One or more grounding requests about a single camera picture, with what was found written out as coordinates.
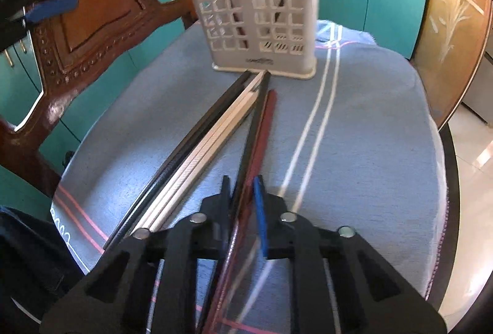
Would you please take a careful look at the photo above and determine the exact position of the round dark table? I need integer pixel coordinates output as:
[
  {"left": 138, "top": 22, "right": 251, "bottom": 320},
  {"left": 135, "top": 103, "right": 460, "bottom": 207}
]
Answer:
[{"left": 424, "top": 119, "right": 463, "bottom": 304}]

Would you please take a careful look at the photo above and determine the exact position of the carved wooden chair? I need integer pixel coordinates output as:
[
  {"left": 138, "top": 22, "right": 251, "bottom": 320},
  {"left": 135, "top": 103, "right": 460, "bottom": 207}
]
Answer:
[{"left": 0, "top": 0, "right": 199, "bottom": 200}]

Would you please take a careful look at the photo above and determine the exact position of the beige ridged chopstick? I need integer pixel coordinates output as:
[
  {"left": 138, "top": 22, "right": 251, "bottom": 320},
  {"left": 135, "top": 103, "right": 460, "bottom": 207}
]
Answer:
[{"left": 141, "top": 78, "right": 259, "bottom": 232}]

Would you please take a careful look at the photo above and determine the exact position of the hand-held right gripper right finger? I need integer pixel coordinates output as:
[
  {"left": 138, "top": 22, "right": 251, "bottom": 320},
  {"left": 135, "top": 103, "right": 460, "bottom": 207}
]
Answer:
[{"left": 252, "top": 175, "right": 447, "bottom": 334}]

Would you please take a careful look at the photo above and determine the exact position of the white appliance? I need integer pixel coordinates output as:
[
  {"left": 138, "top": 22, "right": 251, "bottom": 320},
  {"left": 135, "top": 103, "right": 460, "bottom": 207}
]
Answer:
[{"left": 461, "top": 51, "right": 493, "bottom": 124}]

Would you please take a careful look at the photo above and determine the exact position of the wooden door with etched glass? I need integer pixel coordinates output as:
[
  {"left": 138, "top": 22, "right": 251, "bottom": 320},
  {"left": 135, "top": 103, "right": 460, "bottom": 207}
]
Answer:
[{"left": 408, "top": 0, "right": 493, "bottom": 135}]

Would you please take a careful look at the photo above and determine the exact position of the grey-blue striped towel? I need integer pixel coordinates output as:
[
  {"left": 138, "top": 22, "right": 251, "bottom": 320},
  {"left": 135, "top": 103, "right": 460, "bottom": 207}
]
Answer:
[{"left": 50, "top": 19, "right": 449, "bottom": 334}]

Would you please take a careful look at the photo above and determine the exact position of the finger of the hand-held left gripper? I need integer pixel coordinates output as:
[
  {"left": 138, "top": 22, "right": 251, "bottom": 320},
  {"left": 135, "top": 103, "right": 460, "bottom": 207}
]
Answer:
[{"left": 22, "top": 0, "right": 80, "bottom": 24}]

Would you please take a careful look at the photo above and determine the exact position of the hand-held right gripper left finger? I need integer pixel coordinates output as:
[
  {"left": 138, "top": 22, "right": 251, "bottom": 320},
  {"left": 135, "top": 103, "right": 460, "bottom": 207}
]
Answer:
[{"left": 39, "top": 175, "right": 234, "bottom": 334}]

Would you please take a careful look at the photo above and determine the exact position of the wooden chopstick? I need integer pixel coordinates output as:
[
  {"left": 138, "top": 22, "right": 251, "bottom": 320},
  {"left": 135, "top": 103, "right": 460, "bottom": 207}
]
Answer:
[
  {"left": 154, "top": 71, "right": 271, "bottom": 231},
  {"left": 146, "top": 74, "right": 266, "bottom": 232}
]

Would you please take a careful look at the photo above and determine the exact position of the white plastic utensil holder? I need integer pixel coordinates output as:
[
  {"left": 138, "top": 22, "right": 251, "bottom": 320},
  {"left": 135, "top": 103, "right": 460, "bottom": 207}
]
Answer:
[{"left": 179, "top": 0, "right": 321, "bottom": 80}]

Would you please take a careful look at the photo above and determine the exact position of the person's dark clothing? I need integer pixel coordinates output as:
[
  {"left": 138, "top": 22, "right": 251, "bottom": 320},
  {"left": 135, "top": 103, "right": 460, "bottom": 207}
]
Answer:
[{"left": 0, "top": 205, "right": 87, "bottom": 323}]

